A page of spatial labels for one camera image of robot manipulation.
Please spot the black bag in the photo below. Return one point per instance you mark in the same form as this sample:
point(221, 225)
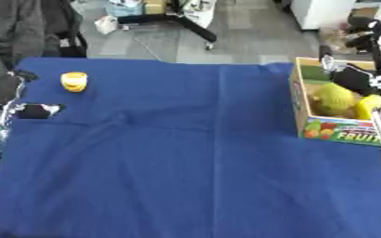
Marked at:
point(364, 32)

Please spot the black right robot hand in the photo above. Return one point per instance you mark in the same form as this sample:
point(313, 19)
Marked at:
point(353, 79)

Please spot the yellow-green soft toy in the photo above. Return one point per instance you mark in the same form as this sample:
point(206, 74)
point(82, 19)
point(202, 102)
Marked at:
point(333, 99)

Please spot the black chair base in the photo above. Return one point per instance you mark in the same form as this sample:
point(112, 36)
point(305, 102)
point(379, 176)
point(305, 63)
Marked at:
point(183, 23)

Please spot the white cabinet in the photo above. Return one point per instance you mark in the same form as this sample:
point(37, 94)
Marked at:
point(321, 12)

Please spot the person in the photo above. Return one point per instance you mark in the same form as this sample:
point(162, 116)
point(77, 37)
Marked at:
point(20, 34)

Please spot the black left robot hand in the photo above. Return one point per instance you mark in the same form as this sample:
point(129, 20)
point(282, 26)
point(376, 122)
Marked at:
point(34, 111)

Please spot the tan cardboard box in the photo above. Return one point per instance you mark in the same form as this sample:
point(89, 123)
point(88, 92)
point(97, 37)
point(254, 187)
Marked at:
point(334, 131)

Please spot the white plastic bag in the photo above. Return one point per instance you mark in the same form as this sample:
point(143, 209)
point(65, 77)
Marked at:
point(106, 24)

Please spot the yellow toy block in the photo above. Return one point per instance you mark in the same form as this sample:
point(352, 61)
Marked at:
point(369, 107)

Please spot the yellow toy cup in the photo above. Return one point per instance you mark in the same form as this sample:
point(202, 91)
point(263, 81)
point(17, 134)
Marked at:
point(74, 81)

